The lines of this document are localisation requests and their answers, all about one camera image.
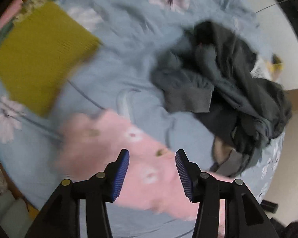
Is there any pink fleece floral garment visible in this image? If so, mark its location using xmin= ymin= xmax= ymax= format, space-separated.
xmin=53 ymin=109 xmax=235 ymax=238

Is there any black sweatshirt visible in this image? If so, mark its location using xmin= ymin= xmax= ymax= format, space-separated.
xmin=186 ymin=21 xmax=292 ymax=155

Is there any dark grey-green sweatshirt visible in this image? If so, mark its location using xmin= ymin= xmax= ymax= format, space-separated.
xmin=152 ymin=51 xmax=263 ymax=177

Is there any yellow and white small cloth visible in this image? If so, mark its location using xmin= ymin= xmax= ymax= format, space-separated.
xmin=250 ymin=54 xmax=284 ymax=82

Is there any mustard yellow knit garment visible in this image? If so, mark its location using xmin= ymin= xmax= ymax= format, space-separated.
xmin=0 ymin=2 xmax=101 ymax=117

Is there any blue-grey floral bed sheet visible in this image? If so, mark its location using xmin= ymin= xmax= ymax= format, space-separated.
xmin=0 ymin=0 xmax=286 ymax=238

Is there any pink pillow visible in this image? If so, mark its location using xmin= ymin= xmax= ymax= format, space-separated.
xmin=0 ymin=0 xmax=23 ymax=30

